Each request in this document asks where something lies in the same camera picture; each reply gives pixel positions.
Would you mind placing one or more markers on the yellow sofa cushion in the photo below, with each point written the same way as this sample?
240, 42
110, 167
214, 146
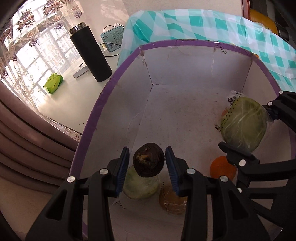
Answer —
267, 22

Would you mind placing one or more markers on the green tissue packet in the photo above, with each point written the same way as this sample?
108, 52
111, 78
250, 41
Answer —
53, 82

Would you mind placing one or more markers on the red wooden door frame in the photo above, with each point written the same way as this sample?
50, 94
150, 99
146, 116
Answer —
246, 9

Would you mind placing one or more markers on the green apple half cut up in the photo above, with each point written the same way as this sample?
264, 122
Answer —
139, 188

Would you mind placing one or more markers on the teal white checkered tablecloth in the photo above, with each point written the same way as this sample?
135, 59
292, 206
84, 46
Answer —
145, 27

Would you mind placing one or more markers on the pink heavy drape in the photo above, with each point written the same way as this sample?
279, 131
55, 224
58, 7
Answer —
34, 153

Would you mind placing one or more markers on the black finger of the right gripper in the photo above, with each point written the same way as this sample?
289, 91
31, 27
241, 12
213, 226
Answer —
251, 170
283, 107

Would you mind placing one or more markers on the dark round passion fruit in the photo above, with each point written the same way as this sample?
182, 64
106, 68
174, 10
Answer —
149, 160

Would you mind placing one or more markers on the purple rimmed cardboard box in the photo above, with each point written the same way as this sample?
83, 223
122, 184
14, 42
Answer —
173, 93

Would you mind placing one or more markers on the green apple half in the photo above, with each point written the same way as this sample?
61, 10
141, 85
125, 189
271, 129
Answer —
244, 122

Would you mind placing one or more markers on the white power adapter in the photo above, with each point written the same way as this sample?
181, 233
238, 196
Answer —
80, 72

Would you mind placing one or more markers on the floral lace curtain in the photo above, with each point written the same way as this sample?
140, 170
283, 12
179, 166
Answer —
35, 44

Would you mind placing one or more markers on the brown pear half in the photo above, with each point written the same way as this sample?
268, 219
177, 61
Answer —
170, 202

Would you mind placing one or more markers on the black thermos bottle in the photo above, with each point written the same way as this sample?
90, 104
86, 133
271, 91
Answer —
89, 50

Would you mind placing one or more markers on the teal electronic device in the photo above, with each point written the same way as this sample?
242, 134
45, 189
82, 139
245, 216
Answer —
112, 38

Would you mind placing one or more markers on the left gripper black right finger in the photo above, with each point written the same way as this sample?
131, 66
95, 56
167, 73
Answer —
232, 215

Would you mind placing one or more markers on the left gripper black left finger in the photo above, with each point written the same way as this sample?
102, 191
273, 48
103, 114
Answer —
62, 217

